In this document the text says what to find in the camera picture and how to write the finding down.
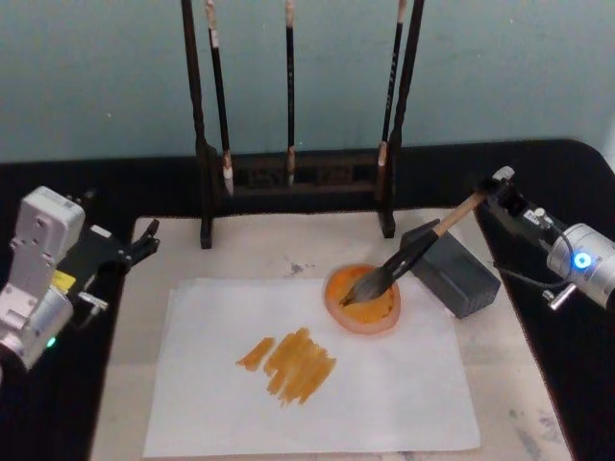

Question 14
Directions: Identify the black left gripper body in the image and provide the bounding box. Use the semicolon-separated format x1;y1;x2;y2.
51;223;135;309

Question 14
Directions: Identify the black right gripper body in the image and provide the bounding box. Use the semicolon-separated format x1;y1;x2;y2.
481;179;568;256

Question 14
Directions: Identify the large wooden-handled calligraphy brush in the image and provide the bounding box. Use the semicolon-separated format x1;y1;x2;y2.
337;190;486;308

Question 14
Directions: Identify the dark grey rectangular block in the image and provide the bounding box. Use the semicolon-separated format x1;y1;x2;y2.
400;224;503;320

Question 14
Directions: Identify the white felt mat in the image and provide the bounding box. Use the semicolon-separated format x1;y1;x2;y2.
89;207;579;461

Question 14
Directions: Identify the hanging brush with brown tip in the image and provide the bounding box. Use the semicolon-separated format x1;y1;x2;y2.
376;0;409;169

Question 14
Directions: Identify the hanging brush with white tip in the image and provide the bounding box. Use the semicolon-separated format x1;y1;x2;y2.
205;0;235;198

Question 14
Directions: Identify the black table cloth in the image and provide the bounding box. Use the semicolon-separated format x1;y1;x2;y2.
0;138;615;461

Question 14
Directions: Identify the dark wooden brush rack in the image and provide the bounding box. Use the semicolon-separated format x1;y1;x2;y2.
179;0;428;251

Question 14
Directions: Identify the round orange paint dish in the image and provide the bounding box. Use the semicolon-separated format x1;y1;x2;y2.
324;263;403;337

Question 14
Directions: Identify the thin hanging black brush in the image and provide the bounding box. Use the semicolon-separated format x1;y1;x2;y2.
283;0;297;188

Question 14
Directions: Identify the white paper sheet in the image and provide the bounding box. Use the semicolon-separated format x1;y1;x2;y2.
141;275;482;459

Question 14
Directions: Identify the thin dark right gripper cable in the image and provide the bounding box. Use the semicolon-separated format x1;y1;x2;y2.
493;260;578;312

